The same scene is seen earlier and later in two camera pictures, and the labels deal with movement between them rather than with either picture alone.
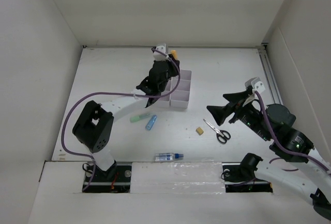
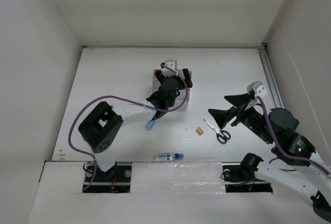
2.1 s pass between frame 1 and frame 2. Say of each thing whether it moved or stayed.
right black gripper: stayed
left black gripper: moved
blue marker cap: stayed
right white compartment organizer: stayed
